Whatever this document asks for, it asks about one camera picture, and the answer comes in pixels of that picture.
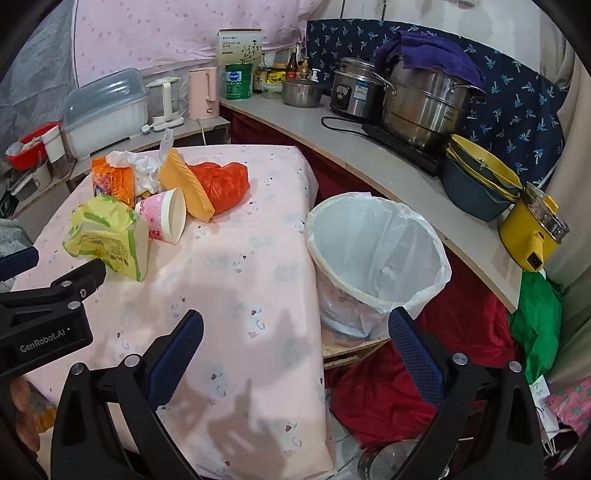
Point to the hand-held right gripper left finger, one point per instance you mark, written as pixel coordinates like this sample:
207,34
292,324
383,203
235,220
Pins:
180,353

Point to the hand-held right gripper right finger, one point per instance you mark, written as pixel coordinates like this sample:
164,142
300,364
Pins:
415,355

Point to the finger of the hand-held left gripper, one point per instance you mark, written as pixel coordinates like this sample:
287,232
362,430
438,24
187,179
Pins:
83,277
21,263

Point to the green carton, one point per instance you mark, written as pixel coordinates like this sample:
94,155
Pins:
101,235

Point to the pink paper cup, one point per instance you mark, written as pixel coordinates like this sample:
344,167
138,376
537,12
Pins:
157,217

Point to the orange snack packet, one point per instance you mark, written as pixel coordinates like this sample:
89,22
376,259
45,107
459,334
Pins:
111,184

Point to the white paper towel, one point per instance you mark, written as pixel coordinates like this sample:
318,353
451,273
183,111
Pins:
138,167

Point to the white waste bin with liner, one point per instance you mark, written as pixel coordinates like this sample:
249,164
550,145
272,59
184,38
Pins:
369,240

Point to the yellow waffle sponge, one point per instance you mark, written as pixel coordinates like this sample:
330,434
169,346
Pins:
184,184

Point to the orange plastic bag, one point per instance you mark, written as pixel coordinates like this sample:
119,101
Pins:
224,184

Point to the person's left hand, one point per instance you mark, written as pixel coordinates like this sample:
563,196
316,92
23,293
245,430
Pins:
25,415

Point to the grey floral cloth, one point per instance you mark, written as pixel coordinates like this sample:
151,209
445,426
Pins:
14,235

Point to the wooden stool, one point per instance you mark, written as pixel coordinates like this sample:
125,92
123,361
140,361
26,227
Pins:
346,351

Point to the pink printed tablecloth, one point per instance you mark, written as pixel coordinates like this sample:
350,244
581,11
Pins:
231,277

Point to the red basin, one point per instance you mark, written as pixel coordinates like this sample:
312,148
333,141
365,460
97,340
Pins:
27,160

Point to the glass jar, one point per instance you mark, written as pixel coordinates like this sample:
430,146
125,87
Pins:
392,461

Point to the white and clear tumbler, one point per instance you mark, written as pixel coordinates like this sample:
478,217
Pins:
56,147

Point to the green plastic bag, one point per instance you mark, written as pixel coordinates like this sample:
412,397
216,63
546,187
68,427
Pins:
535,323

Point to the white paper bag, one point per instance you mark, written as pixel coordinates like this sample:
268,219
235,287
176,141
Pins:
545,410

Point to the white dish box clear lid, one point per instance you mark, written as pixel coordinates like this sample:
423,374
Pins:
101,124

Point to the yellow electric pot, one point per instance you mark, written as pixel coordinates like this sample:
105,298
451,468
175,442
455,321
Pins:
517,230

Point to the dark blue basin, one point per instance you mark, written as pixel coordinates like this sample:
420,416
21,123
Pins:
471,201

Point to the grey quilted cloth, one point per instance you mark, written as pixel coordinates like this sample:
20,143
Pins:
41,83

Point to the glass kettle with white base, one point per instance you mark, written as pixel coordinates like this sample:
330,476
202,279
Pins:
164,99

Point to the black induction cooker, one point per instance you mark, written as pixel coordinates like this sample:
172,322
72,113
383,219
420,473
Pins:
406,154

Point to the yellow and blue basin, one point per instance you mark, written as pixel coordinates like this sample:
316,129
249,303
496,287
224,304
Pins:
489,161
461,159

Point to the pink electric kettle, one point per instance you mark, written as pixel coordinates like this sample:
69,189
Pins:
203,92

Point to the steel steamer pot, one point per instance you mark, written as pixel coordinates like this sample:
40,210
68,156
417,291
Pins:
425,113

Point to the green canister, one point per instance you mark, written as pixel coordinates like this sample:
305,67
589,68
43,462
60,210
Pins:
238,83

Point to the beige curtain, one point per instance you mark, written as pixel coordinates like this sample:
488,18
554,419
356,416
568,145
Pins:
572,161

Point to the pink dotted sheet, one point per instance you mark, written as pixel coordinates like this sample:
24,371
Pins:
161,32

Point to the blue printed cloth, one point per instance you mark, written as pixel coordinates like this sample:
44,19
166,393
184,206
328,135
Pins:
508,115

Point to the clear food container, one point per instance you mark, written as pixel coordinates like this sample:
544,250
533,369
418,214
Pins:
272,91

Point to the steel rice cooker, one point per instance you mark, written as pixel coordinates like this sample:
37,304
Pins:
355,92

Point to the white and green box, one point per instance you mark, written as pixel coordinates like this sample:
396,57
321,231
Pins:
238,46

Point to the small steel lidded pot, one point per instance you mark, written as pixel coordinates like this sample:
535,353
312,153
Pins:
300,94

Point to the white pump bottle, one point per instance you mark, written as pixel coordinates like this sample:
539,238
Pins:
315,77

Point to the red label bottle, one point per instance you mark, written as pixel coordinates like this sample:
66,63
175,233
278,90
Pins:
292,67

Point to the purple towel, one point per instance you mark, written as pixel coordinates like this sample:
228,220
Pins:
425,55

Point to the brown bottle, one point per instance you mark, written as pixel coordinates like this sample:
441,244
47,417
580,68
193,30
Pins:
303,71

